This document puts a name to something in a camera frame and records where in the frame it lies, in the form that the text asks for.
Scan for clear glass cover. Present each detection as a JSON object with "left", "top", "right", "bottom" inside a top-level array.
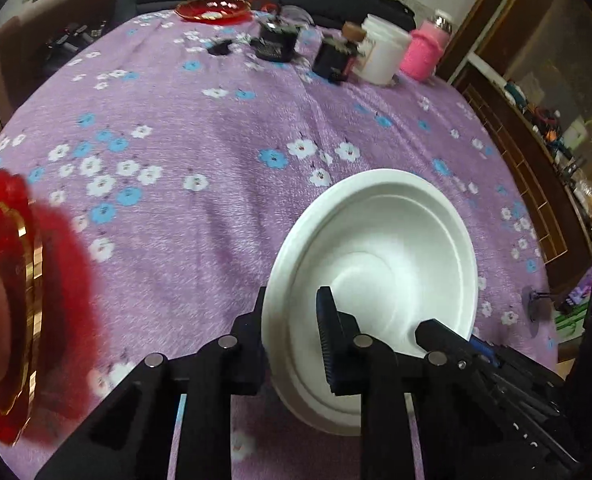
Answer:
[{"left": 276, "top": 4, "right": 313, "bottom": 28}]

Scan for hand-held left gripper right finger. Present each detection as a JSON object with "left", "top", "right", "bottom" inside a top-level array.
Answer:
[{"left": 316, "top": 286, "right": 541, "bottom": 480}]

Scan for white plastic jar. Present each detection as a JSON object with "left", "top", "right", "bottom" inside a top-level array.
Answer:
[{"left": 358, "top": 14, "right": 413, "bottom": 87}]

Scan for brown armchair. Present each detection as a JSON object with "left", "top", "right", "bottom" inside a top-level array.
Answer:
[{"left": 0, "top": 0, "right": 118, "bottom": 117}]

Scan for black items on armchair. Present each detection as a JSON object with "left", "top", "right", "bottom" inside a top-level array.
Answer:
[{"left": 46, "top": 20, "right": 108, "bottom": 57}]

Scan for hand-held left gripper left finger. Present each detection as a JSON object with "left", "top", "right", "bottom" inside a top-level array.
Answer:
[{"left": 35, "top": 286, "right": 269, "bottom": 480}]

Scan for brown cork bottle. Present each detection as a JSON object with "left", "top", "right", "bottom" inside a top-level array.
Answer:
[{"left": 342, "top": 21, "right": 367, "bottom": 47}]

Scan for wooden shelf unit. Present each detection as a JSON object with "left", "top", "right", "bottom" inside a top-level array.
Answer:
[{"left": 448, "top": 0, "right": 592, "bottom": 311}]

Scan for small red scalloped glass plate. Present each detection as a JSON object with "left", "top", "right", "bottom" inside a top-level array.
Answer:
[{"left": 0, "top": 204, "right": 45, "bottom": 417}]

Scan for large red scalloped glass plate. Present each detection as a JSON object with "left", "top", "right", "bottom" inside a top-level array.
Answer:
[{"left": 0, "top": 170, "right": 103, "bottom": 461}]

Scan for purple floral tablecloth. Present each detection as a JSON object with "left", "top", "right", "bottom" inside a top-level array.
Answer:
[{"left": 0, "top": 7, "right": 561, "bottom": 480}]

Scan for pink bottle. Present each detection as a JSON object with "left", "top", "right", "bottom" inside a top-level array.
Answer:
[{"left": 400, "top": 10, "right": 451, "bottom": 82}]

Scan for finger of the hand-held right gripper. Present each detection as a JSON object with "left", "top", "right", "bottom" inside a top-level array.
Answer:
[
  {"left": 470, "top": 337, "right": 571, "bottom": 431},
  {"left": 415, "top": 319, "right": 581, "bottom": 468}
]

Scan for white foam bowl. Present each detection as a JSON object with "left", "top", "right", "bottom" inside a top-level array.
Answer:
[{"left": 262, "top": 169, "right": 479, "bottom": 437}]

